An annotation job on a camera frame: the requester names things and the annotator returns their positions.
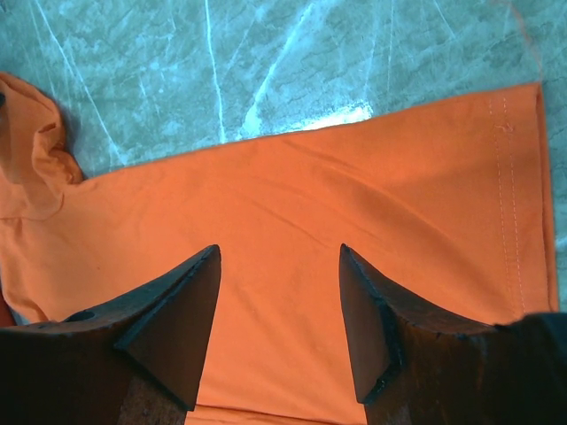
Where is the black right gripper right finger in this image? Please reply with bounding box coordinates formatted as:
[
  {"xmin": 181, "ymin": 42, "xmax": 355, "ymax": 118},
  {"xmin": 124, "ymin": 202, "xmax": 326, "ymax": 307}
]
[{"xmin": 339, "ymin": 246, "xmax": 566, "ymax": 424}]

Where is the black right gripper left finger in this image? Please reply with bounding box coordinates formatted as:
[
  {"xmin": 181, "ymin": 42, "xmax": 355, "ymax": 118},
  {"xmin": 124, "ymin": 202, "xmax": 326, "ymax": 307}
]
[{"xmin": 1, "ymin": 245, "xmax": 221, "ymax": 424}]

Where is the orange t shirt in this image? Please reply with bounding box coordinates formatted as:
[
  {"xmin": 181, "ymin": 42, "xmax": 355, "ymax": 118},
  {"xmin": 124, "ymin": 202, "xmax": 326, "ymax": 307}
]
[{"xmin": 1, "ymin": 74, "xmax": 559, "ymax": 424}]

